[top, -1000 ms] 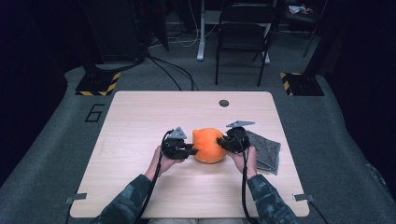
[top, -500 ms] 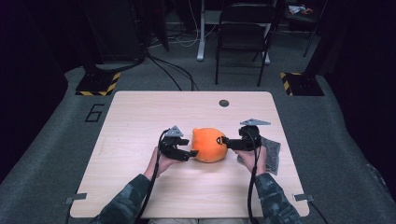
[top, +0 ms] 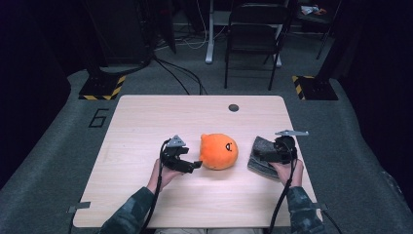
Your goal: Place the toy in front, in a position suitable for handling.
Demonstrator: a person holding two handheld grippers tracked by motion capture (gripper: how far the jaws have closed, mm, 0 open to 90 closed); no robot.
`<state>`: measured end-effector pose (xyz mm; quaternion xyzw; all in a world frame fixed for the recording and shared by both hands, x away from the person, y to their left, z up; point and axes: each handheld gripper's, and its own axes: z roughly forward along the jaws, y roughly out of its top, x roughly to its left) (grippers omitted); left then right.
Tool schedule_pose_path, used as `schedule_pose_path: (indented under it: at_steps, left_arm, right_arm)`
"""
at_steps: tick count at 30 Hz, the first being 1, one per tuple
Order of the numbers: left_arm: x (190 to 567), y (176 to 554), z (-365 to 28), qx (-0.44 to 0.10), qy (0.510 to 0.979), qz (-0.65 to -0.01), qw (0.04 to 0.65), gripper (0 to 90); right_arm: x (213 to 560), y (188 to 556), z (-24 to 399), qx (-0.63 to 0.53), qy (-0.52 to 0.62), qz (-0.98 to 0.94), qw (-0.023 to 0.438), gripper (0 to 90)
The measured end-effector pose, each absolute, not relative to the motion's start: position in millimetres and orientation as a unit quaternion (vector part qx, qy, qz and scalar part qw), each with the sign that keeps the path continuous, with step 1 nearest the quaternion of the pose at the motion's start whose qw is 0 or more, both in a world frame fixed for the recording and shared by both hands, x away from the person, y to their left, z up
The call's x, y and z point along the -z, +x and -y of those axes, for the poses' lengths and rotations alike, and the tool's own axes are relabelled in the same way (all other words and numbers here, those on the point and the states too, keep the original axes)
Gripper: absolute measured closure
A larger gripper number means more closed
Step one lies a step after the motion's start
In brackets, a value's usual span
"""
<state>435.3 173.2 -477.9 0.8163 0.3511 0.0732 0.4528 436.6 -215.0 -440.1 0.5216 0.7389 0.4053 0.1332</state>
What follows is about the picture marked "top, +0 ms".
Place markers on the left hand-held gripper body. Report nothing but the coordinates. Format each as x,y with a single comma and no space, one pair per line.
173,159

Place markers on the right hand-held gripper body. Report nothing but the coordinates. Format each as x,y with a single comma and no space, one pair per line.
284,149

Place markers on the orange plush toy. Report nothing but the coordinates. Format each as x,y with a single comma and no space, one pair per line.
217,151

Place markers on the person's left hand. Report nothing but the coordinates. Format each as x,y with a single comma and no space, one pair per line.
162,178

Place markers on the person's right hand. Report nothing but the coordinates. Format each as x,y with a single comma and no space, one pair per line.
290,174

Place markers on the striped black stand base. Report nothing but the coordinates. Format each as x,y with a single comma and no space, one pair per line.
100,87
316,88

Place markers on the white desk leg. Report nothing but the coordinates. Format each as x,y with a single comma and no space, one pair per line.
210,39

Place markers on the black folding chair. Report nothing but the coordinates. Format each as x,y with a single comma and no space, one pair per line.
253,22

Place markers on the dark cabinet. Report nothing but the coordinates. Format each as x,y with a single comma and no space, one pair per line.
120,32

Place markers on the gray table corner bracket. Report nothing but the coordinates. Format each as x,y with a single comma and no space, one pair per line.
79,206
319,206

